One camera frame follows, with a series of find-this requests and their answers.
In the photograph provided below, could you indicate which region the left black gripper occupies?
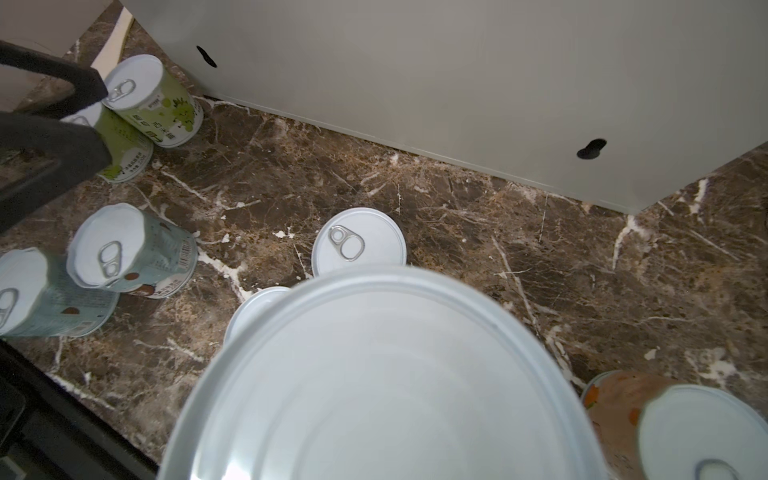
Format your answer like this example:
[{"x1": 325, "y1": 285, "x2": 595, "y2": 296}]
[{"x1": 1, "y1": 41, "x2": 112, "y2": 232}]

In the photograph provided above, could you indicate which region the brown orange can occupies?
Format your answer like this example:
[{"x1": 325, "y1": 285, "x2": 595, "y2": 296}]
[
  {"x1": 581, "y1": 370, "x2": 767, "y2": 479},
  {"x1": 159, "y1": 267, "x2": 608, "y2": 479}
]

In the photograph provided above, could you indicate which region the green can lower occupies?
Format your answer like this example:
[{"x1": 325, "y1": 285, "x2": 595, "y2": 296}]
[{"x1": 62, "y1": 102, "x2": 154, "y2": 184}]

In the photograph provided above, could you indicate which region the green can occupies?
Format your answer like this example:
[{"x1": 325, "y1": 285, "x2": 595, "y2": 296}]
[
  {"x1": 102, "y1": 54, "x2": 204, "y2": 149},
  {"x1": 62, "y1": 102, "x2": 154, "y2": 184}
]

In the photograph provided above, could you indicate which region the green can upper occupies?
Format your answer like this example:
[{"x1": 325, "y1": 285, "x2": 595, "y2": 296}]
[{"x1": 102, "y1": 54, "x2": 204, "y2": 149}]

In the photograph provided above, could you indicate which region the teal can upper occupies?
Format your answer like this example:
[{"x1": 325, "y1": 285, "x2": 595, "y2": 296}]
[{"x1": 66, "y1": 203, "x2": 198, "y2": 299}]

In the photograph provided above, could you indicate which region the teal can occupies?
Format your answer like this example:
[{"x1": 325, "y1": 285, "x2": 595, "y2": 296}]
[
  {"x1": 66, "y1": 203, "x2": 198, "y2": 299},
  {"x1": 1, "y1": 248, "x2": 119, "y2": 337}
]

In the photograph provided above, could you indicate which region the wooden spatula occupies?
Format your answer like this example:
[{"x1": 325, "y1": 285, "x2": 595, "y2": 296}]
[{"x1": 91, "y1": 8, "x2": 134, "y2": 79}]

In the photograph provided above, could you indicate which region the teal can lower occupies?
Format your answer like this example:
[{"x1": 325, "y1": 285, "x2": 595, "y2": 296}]
[{"x1": 1, "y1": 248, "x2": 119, "y2": 337}]

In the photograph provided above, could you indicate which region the yellow can left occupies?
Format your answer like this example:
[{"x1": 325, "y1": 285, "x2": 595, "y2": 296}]
[{"x1": 224, "y1": 286, "x2": 291, "y2": 345}]

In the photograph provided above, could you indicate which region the yellow can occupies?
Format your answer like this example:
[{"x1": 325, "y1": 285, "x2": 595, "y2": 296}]
[
  {"x1": 224, "y1": 286, "x2": 291, "y2": 345},
  {"x1": 311, "y1": 207, "x2": 407, "y2": 277}
]

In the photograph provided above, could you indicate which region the yellow can right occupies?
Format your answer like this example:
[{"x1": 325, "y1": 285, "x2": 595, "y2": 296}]
[{"x1": 311, "y1": 207, "x2": 407, "y2": 277}]

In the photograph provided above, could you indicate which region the grey metal cabinet box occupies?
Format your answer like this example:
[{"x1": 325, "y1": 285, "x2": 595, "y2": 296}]
[{"x1": 127, "y1": 1, "x2": 767, "y2": 214}]

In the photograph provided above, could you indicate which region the brown orange can front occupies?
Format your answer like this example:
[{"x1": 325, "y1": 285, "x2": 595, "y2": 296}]
[{"x1": 581, "y1": 370, "x2": 767, "y2": 479}]

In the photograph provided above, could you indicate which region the black base frame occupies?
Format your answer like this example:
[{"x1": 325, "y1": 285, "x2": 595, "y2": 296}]
[{"x1": 1, "y1": 342, "x2": 158, "y2": 479}]

